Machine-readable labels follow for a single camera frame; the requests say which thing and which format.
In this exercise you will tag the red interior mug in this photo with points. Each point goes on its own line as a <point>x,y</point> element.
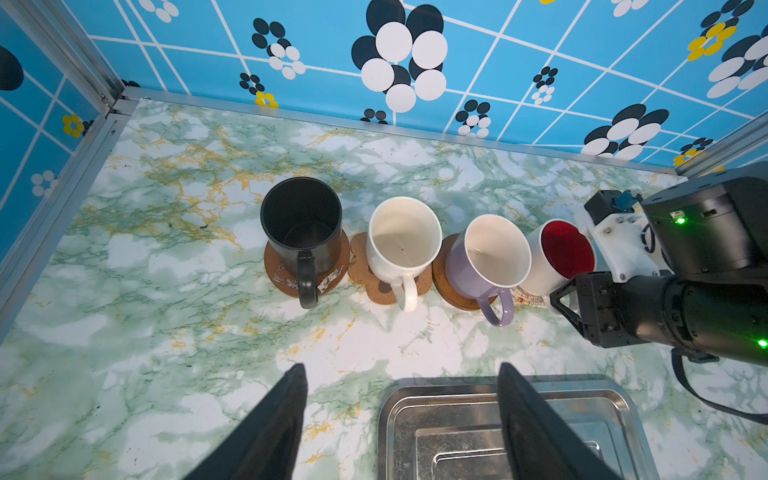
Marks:
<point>559,252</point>

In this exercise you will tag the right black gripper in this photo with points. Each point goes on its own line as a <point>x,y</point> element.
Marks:
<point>587,301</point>

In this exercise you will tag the brown wooden round coaster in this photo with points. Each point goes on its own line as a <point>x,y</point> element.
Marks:
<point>444,288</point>

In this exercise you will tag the black metal cup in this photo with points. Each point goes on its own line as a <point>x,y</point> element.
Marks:
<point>302,218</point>

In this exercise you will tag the cork paw print coaster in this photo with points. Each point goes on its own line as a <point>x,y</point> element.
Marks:
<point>366,279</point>

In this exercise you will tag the dark brown round coaster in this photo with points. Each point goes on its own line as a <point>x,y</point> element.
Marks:
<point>286,282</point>

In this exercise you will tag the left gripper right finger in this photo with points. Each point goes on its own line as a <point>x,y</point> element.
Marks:
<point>538,443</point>

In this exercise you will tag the cream mug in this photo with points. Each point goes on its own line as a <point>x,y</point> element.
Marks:
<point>404,237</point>

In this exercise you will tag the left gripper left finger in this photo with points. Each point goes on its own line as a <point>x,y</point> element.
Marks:
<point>266,443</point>

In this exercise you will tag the multicolour woven round coaster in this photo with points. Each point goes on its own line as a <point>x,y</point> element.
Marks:
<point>525,298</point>

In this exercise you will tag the metal serving tray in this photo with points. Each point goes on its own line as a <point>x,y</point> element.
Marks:
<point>452,430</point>

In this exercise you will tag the lavender ceramic mug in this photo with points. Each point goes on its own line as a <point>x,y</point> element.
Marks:
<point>489,258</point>

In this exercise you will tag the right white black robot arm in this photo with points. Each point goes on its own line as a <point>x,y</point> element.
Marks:
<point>695,279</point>

